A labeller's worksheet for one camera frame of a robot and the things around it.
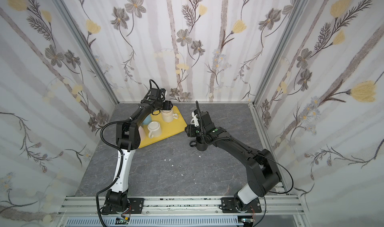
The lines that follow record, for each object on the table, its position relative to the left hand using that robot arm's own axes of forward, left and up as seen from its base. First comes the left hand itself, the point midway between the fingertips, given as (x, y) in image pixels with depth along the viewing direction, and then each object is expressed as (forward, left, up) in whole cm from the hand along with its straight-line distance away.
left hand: (168, 100), depth 107 cm
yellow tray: (-16, +1, -12) cm, 20 cm away
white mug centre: (-23, +7, -4) cm, 24 cm away
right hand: (-28, -13, +9) cm, 33 cm away
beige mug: (-11, 0, -4) cm, 12 cm away
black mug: (-33, -22, -5) cm, 40 cm away
